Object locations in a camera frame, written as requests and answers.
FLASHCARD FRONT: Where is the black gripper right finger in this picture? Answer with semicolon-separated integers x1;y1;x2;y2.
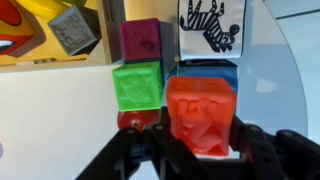
200;116;320;180

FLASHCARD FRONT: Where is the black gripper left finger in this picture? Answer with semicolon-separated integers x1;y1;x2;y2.
74;106;211;180

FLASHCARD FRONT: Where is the white round table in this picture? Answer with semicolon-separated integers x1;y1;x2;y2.
0;0;308;180

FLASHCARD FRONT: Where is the wooden tray box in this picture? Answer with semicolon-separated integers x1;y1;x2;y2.
0;0;123;72

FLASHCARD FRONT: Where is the grey toy block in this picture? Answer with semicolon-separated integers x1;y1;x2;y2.
48;5;101;56

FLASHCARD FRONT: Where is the blue fabric cube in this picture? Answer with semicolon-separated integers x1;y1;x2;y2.
169;60;238;93

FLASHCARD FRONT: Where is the zebra print fabric cube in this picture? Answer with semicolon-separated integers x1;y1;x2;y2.
178;0;247;61

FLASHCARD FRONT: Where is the colourful fabric cube in box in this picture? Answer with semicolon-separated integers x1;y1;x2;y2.
0;0;35;57

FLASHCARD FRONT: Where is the magenta toy block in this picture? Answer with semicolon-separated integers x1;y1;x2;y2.
119;18;162;62

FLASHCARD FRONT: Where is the orange toy block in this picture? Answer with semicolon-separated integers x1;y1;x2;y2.
166;76;237;156

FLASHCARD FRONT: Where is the green toy block on table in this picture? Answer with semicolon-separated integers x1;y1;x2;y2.
112;61;163;112

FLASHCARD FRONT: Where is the red apple behind blocks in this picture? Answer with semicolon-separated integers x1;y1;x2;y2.
117;110;161;131

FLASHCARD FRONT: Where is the yellow banana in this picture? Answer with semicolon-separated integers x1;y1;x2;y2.
16;0;68;20

